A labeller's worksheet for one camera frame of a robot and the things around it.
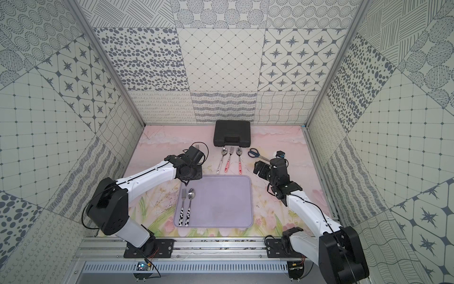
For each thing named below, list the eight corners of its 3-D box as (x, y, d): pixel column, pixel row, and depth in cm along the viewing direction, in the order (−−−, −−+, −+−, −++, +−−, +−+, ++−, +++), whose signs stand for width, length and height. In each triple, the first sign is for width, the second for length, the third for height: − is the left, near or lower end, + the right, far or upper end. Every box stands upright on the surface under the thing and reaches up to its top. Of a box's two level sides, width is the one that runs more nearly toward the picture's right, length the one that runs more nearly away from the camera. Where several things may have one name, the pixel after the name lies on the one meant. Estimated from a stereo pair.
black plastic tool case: (212, 147, 111) (212, 142, 107) (214, 125, 123) (214, 120, 120) (251, 147, 111) (251, 142, 107) (249, 125, 123) (249, 120, 120)
